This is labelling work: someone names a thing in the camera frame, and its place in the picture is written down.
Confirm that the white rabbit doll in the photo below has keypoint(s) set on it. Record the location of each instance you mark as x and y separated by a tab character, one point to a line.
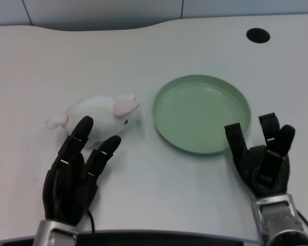
100	116

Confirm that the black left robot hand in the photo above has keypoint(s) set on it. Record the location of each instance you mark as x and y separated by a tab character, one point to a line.
66	184

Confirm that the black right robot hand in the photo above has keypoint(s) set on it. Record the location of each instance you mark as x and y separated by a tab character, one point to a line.
268	176

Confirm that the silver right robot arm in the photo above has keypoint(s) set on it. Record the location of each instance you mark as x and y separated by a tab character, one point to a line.
279	223

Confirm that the green round plate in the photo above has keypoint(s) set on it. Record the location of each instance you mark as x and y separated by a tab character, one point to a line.
201	114

